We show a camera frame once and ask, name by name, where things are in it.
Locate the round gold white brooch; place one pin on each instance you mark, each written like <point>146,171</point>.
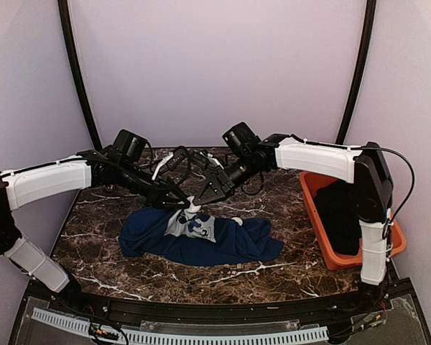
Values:
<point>238,220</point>

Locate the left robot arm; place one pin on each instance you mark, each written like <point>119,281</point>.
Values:
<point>115,164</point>

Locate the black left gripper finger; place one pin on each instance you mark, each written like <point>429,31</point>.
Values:
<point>177,197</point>
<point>174,204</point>

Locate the right black frame post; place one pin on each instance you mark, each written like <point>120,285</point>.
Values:
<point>363,50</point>

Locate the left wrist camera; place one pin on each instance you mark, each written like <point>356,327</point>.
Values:
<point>171,161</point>

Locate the black garment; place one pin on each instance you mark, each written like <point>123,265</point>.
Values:
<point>338,215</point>

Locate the orange plastic basket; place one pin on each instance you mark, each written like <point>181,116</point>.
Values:
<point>310,183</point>

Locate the black frame post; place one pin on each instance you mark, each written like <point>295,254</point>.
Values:
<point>363,50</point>
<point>76,72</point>

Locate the white slotted cable duct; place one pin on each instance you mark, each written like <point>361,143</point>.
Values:
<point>172,333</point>

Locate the black front rail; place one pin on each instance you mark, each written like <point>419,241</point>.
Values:
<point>334,310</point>

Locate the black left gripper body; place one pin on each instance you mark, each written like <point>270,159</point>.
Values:
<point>154,195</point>

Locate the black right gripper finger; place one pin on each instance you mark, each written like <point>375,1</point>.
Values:
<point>207,185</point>
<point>204,197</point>

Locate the left black frame post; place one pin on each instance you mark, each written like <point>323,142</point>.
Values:
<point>76,72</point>

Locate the blue printed t-shirt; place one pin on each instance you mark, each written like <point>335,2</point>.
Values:
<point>197,239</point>

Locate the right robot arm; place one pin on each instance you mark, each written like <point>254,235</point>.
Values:
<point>364,168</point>

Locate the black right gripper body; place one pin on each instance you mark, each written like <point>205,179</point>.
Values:
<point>224,180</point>

